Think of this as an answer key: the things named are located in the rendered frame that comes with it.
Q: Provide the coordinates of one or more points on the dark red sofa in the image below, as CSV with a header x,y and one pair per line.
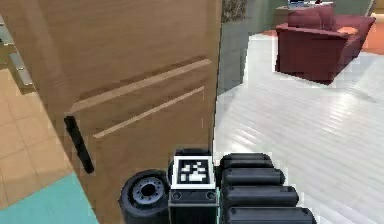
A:
x,y
313,50

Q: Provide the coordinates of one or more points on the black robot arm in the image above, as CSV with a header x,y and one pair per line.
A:
x,y
246,193

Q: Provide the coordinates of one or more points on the grey metal rail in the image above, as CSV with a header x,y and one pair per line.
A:
x,y
16,60

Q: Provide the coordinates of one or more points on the orange cushion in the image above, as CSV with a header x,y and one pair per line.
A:
x,y
347,30

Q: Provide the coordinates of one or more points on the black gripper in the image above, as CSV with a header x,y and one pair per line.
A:
x,y
145,195

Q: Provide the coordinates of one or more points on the teal floor mat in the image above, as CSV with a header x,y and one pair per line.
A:
x,y
50,203

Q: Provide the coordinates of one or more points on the brown wooden room door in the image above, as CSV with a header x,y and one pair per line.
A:
x,y
133,66

